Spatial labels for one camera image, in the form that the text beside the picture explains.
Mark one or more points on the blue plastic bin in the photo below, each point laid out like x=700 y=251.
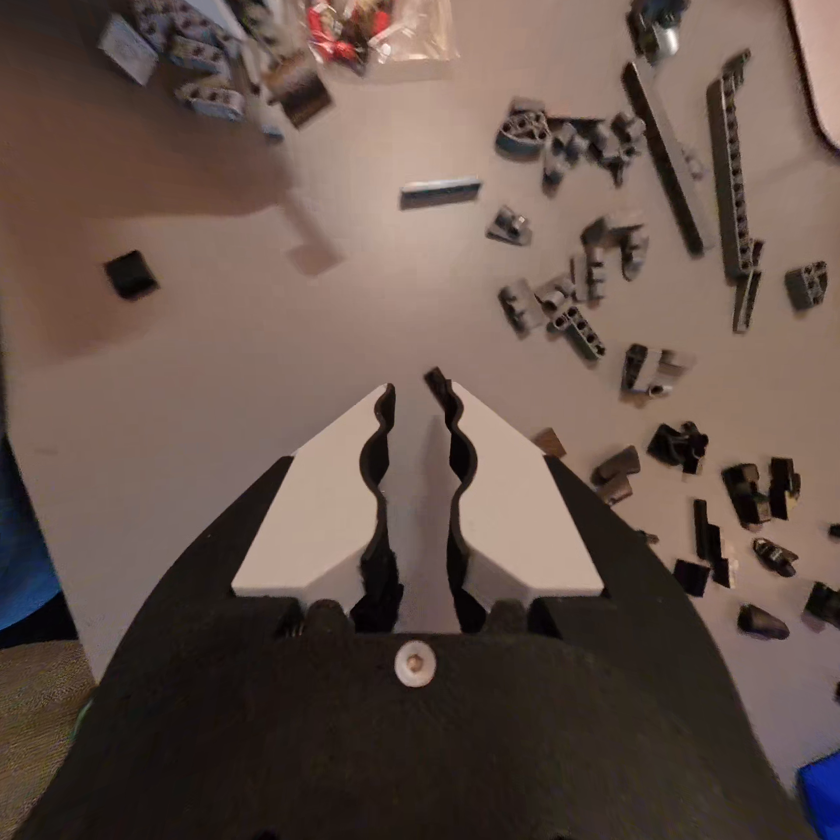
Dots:
x=820 y=800

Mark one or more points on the small black lego piece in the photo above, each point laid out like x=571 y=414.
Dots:
x=434 y=379

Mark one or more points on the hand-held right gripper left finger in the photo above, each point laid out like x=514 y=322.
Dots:
x=308 y=518

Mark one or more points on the grey studded lego plate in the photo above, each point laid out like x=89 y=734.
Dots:
x=439 y=192

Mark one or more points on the pile of black lego pieces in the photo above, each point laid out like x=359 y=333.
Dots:
x=741 y=499

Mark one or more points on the dark grey lego frame brick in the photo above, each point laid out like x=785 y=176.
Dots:
x=807 y=285

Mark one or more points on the long dark grey holed beam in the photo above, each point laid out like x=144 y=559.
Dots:
x=732 y=170

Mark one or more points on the zip bag of red pins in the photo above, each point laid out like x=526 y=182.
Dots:
x=380 y=33

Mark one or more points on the lego car chassis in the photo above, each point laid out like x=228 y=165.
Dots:
x=190 y=52

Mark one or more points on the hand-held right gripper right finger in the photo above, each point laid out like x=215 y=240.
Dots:
x=525 y=518

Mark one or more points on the light grey flat rounded board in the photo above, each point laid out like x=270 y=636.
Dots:
x=820 y=65

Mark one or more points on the pile of dark grey pieces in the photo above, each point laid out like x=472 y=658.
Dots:
x=590 y=262

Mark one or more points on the long dark grey lego plate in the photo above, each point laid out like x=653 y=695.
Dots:
x=669 y=164

